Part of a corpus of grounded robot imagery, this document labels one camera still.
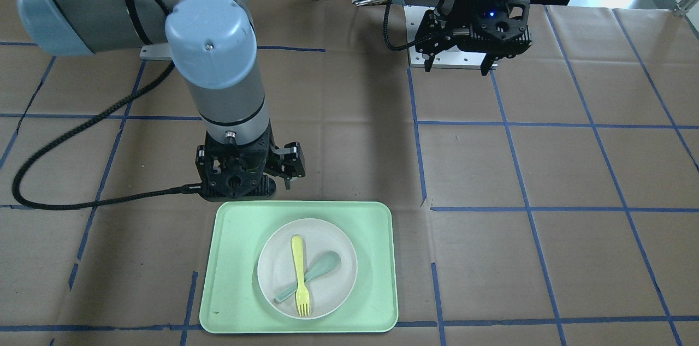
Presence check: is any black corrugated cable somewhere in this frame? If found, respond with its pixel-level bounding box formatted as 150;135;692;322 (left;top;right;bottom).
12;0;214;210

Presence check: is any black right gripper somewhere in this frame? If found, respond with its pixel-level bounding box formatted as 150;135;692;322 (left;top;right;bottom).
196;128;306;201

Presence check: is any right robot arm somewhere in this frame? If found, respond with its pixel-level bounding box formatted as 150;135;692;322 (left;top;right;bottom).
12;0;306;210

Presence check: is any white round plate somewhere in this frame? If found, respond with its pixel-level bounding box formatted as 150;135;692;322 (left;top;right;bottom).
257;218;359;321

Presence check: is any light green tray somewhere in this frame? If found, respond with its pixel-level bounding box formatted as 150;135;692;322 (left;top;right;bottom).
199;201;399;333

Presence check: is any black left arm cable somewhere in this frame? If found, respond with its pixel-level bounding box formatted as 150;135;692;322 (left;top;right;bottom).
383;0;418;52

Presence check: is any yellow plastic fork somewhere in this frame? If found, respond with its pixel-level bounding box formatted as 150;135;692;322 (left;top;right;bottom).
291;235;311;317

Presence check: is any teal plastic spoon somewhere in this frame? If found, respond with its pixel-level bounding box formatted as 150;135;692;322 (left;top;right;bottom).
274;251;341;303

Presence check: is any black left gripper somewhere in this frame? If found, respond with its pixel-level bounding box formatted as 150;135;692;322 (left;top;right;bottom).
415;0;534;76

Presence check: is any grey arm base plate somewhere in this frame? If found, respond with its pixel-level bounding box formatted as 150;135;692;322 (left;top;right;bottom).
139;43;172;62
404;5;486;70

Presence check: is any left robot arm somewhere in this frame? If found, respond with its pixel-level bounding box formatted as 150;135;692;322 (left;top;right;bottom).
383;0;534;75

